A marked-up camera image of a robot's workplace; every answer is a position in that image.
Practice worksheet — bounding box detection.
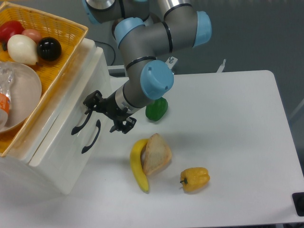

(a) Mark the black object at edge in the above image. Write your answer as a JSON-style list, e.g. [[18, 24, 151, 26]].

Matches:
[[292, 192, 304, 217]]

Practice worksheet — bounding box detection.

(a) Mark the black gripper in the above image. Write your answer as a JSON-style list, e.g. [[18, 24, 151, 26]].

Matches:
[[83, 90, 137, 133]]

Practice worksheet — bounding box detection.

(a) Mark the bread slice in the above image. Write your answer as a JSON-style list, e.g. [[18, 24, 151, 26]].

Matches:
[[143, 133, 172, 175]]

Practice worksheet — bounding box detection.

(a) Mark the black bottom drawer handle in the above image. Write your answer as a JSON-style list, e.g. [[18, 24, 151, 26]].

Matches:
[[81, 119, 102, 154]]

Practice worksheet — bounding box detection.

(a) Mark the clear plastic bottle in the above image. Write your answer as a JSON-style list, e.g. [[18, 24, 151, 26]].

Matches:
[[0, 62, 14, 129]]

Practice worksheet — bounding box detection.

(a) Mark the black cable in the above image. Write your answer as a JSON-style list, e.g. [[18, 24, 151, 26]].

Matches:
[[94, 40, 116, 67]]

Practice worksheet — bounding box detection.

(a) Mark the black top drawer handle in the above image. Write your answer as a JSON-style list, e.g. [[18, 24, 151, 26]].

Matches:
[[71, 104, 94, 136]]

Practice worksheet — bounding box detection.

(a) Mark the yellow woven basket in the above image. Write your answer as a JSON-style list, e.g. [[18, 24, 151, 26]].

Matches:
[[0, 1, 88, 157]]

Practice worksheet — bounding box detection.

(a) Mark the black drawer handle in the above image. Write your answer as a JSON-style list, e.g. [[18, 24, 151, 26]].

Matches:
[[81, 119, 102, 154], [71, 104, 94, 136]]

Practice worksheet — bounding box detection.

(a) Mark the yellow banana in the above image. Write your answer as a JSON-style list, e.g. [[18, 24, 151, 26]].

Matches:
[[129, 139, 149, 193]]

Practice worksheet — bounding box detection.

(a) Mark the beige bowl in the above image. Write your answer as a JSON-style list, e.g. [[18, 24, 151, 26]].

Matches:
[[0, 62, 42, 133]]

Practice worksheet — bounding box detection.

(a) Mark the black round eggplant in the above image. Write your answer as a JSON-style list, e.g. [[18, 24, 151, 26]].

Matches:
[[37, 37, 62, 61]]

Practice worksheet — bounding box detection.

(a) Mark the white drawer cabinet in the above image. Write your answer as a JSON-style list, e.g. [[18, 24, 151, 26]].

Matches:
[[0, 39, 112, 194]]

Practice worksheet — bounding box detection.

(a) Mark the white onion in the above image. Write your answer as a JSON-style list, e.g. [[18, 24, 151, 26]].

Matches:
[[7, 34, 38, 66]]

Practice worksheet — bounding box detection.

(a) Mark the red tomato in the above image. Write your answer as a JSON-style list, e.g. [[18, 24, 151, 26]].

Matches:
[[0, 20, 25, 51]]

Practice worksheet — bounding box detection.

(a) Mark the yellow bell pepper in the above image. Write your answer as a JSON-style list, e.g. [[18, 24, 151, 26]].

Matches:
[[180, 167, 210, 192]]

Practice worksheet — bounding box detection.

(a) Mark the green bell pepper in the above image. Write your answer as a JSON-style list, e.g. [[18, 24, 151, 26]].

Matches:
[[145, 97, 168, 121]]

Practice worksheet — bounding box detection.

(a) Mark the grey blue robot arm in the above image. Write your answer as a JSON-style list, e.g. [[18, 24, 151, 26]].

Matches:
[[83, 0, 212, 133]]

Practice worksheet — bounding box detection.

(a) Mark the pink round fruit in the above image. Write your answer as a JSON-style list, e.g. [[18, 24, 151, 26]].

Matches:
[[21, 29, 42, 44]]

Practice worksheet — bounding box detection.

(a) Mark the white top drawer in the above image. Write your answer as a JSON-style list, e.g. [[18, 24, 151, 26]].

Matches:
[[29, 47, 112, 169]]

